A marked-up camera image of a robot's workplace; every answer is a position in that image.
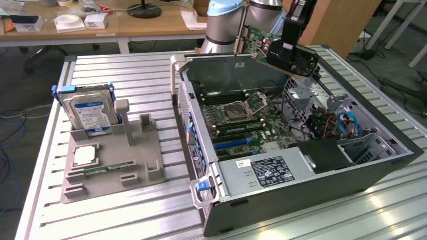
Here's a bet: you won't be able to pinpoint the wooden desk white frame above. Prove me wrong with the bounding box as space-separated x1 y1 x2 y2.
0 0 131 55
119 0 302 48

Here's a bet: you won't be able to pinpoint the white box dark lid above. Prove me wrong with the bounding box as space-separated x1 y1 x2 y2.
9 15 45 33

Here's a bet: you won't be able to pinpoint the silver CPU chip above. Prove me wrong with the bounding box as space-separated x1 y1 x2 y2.
73 147 99 166

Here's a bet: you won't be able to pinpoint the blue expansion slot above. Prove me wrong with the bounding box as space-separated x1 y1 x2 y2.
212 136 256 151

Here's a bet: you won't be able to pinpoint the green RAM stick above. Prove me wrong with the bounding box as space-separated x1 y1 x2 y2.
83 163 129 176

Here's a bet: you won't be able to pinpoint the wooden cabinet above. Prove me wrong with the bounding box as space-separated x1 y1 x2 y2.
298 0 383 60

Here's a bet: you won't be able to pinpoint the metal socket cover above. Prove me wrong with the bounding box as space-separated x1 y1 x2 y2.
244 91 271 115

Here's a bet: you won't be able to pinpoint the black round lamp base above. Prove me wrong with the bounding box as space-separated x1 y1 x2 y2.
127 0 163 20

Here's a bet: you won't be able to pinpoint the graphics card with black fan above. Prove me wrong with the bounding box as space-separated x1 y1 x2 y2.
232 1 322 78

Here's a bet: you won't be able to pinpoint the white round holder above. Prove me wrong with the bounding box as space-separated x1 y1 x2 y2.
53 14 88 34

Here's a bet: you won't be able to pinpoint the dark RAM stick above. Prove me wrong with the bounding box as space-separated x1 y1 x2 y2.
216 121 264 136

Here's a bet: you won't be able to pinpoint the white labelled carton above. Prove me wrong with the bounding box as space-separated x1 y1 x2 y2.
83 13 109 30

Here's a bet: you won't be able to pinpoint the silver power supply unit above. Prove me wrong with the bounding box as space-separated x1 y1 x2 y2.
216 146 316 197

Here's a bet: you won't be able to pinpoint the metal disk bay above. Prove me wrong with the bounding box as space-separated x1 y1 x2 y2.
336 128 410 166

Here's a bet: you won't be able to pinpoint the blue floor cable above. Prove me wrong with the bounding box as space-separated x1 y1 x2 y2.
0 119 28 216

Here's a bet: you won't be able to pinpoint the grey plastic parts rack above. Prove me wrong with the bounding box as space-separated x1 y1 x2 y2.
59 98 167 205

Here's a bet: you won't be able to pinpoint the open black PC case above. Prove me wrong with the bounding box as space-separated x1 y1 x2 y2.
169 48 426 238

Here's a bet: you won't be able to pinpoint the blue wire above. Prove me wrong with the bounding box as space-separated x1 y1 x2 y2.
336 111 362 138

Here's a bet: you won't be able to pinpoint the white table frame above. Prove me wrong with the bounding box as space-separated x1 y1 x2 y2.
364 0 427 69

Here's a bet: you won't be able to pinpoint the black floor box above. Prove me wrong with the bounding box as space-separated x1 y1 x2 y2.
359 49 379 61

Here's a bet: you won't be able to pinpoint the perforated metal drive cage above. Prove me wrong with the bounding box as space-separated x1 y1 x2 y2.
282 73 351 126

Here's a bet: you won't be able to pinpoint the orange and black wires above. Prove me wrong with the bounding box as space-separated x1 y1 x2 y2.
304 113 336 141

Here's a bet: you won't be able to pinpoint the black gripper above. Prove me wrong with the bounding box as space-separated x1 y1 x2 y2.
280 0 319 60

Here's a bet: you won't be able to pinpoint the white paper stack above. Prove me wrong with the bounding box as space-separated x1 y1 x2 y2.
180 10 209 31

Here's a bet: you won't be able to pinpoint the white floor cable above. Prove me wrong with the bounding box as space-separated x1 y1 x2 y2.
0 104 53 120

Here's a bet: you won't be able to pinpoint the hard disk in blue carrier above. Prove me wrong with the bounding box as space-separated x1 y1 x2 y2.
51 81 117 138

